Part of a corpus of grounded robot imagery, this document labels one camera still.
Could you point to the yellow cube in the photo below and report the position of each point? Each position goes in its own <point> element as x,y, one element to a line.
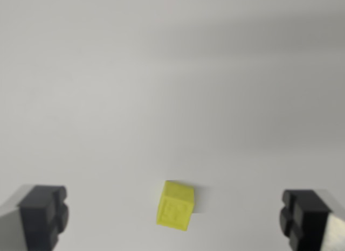
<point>175,208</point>

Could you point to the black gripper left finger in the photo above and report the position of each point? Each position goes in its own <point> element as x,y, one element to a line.
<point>37,218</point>

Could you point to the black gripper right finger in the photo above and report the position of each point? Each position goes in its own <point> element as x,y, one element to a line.
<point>310,221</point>

